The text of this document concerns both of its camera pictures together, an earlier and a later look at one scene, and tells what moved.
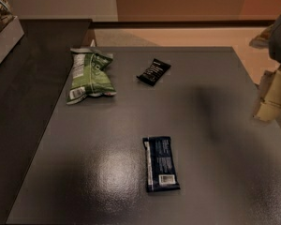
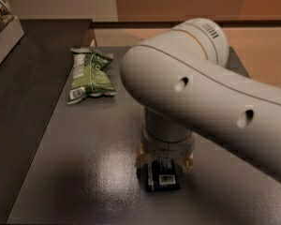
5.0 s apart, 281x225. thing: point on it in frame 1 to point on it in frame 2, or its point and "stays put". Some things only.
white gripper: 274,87 to 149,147
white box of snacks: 6,29 stays put
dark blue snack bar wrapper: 160,170 stays put
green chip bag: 90,75 stays put
